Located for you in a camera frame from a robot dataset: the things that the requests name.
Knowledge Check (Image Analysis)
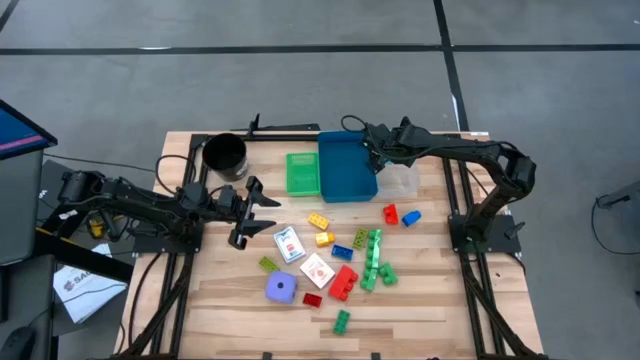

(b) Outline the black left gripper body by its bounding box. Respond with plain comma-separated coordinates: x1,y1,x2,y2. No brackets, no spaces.
214,175,266,250

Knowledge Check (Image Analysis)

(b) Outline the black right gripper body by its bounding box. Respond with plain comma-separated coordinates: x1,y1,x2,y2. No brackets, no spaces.
360,121,417,174

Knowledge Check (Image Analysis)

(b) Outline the blue print card deck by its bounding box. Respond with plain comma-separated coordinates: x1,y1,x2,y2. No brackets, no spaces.
272,225,307,264

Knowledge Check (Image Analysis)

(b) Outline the clear plastic bin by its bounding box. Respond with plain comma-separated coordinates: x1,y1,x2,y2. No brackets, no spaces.
374,160,420,200

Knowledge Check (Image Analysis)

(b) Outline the blue plastic bin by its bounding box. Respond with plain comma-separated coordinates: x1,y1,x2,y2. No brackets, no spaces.
317,130,379,204

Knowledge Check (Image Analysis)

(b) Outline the green slatted plastic basket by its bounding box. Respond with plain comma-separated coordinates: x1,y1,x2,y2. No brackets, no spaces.
285,152,322,197

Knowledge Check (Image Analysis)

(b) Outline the purple foam die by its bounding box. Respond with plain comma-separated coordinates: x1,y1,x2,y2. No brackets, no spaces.
264,271,299,305

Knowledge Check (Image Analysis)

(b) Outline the red print card deck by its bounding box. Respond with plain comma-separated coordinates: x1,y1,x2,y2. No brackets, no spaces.
299,252,336,290

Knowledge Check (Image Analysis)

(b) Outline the large red toy brick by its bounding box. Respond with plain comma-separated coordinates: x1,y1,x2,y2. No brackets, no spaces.
327,264,360,302

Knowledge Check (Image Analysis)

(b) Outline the long green toy brick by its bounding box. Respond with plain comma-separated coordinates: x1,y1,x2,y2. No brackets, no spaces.
359,228,384,293

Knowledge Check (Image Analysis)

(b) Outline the black plastic bucket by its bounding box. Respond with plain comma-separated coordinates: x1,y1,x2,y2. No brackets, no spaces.
201,132,250,182

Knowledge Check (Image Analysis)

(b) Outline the green studded toy brick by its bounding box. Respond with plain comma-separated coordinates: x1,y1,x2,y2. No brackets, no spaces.
332,309,352,336

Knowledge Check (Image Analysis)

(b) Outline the white paper sheet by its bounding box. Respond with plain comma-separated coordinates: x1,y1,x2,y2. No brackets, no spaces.
52,243,129,325

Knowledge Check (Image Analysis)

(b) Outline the grey cabinet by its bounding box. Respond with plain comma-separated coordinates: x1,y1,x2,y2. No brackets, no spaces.
0,148,45,266

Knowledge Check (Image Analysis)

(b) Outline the computer monitor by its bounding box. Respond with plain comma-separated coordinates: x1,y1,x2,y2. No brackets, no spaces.
0,98,59,161

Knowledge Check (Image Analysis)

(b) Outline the dark grey desk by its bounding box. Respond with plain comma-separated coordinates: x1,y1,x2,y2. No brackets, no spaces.
0,252,57,360

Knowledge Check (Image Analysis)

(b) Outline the grey stand foot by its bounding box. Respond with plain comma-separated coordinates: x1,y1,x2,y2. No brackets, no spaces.
597,179,640,210

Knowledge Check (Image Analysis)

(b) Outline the black computer mouse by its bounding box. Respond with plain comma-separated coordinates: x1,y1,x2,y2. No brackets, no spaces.
0,324,36,360

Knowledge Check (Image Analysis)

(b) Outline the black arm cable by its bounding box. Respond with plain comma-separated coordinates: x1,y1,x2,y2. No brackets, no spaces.
155,153,197,196
340,114,372,137

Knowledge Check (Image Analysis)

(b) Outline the thin black cable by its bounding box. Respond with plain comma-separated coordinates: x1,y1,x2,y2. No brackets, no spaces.
42,152,157,175

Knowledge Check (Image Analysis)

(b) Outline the black floor cable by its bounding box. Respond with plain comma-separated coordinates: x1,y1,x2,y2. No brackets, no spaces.
590,192,640,256

